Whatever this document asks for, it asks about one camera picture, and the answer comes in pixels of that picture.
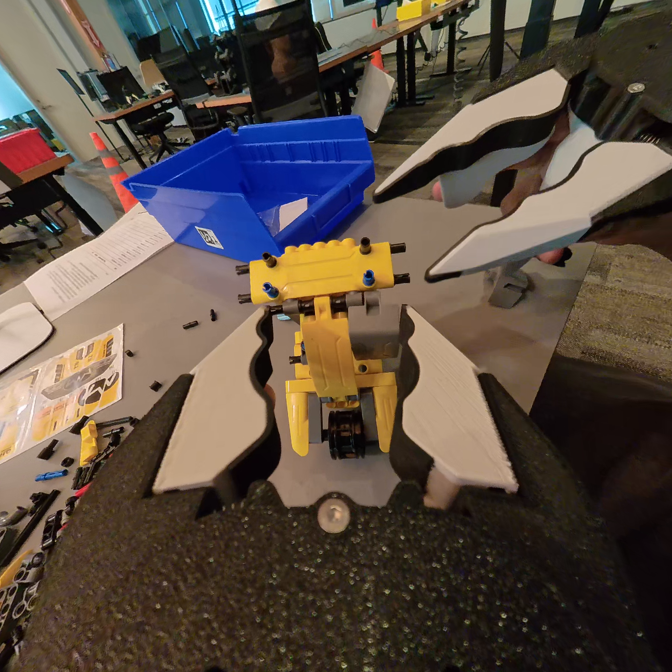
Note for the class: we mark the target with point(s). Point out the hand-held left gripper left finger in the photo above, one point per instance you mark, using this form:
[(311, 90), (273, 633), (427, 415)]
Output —
[(215, 420)]

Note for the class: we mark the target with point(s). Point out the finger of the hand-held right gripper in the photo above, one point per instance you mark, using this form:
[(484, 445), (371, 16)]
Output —
[(488, 120), (551, 220)]

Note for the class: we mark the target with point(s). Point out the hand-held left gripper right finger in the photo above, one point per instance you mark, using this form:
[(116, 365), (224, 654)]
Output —
[(451, 414)]

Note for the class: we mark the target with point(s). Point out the grey curved brick panel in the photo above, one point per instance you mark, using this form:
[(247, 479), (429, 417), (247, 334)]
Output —
[(375, 336)]

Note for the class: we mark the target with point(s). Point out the yellow toy brick vehicle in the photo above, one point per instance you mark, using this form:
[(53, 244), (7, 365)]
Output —
[(320, 267)]

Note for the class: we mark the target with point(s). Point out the white flat panel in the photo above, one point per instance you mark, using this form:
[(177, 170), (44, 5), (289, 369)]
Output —
[(372, 99)]

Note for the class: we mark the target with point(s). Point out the orange traffic cone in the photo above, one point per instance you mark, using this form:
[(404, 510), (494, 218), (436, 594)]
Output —
[(113, 168), (379, 63)]

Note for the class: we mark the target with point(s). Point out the yellow curved brick piece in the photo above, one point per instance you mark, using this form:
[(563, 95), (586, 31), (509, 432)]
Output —
[(88, 441)]

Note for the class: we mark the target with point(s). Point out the yellow storage bin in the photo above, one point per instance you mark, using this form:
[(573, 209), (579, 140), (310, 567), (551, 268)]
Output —
[(412, 11)]

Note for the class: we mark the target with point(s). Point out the yellow sticker sheet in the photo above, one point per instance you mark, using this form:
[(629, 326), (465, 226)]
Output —
[(63, 388)]

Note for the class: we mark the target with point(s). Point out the person's dark clothing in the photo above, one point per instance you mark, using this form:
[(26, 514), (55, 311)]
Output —
[(619, 420)]

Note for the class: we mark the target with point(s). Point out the pile of small brick pins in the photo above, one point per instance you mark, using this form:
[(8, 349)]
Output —
[(47, 519)]

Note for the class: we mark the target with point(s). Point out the printed paper sheet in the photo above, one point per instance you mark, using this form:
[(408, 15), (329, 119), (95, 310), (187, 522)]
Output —
[(94, 262)]

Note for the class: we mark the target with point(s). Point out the blue plastic storage bin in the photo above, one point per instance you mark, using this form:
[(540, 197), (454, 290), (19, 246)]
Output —
[(210, 210)]

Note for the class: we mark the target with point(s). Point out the white book stand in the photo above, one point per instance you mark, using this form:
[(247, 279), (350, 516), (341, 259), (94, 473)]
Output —
[(21, 336)]

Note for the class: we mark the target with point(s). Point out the wooden office desk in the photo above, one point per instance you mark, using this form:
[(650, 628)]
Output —
[(57, 164)]

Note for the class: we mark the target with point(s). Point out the black office stool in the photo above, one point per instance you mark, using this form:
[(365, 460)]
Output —
[(152, 123)]

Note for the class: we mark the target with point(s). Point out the red storage bin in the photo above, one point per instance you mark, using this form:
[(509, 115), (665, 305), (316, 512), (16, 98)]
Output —
[(23, 152)]

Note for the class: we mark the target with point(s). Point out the grey plastic bracket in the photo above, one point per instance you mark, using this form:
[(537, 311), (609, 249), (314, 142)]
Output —
[(506, 294)]

